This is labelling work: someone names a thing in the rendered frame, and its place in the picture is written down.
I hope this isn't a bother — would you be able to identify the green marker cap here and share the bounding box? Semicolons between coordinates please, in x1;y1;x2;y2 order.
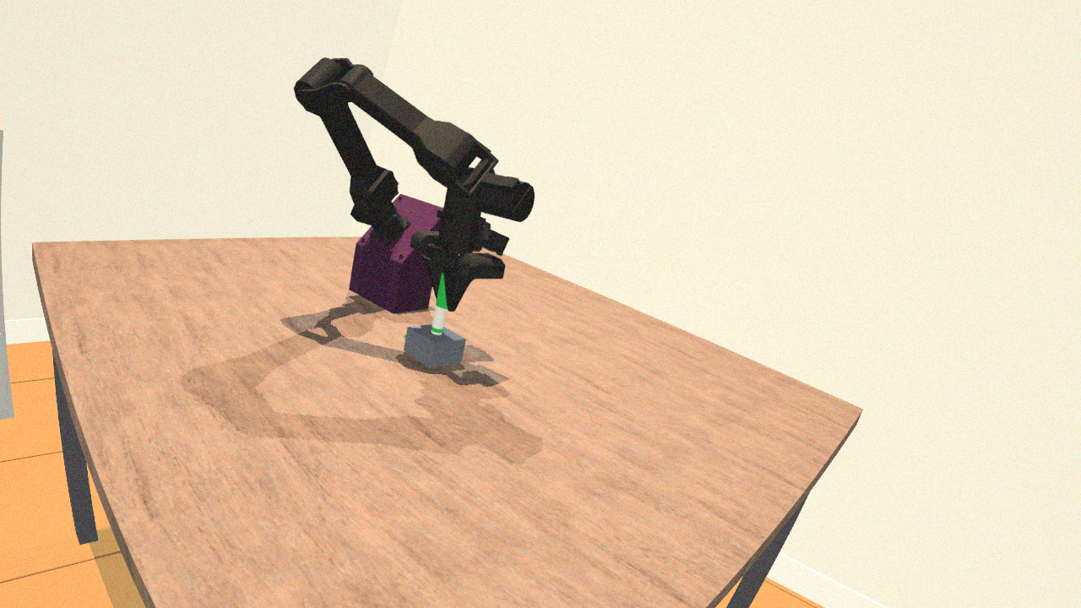
436;273;448;309

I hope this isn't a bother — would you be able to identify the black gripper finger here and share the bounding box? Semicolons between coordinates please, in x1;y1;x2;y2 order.
421;255;456;299
443;268;473;312

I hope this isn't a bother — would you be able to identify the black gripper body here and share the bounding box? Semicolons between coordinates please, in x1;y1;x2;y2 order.
410;204;505;279

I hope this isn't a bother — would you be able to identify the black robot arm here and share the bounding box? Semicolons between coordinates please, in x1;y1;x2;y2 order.
294;57;535;246

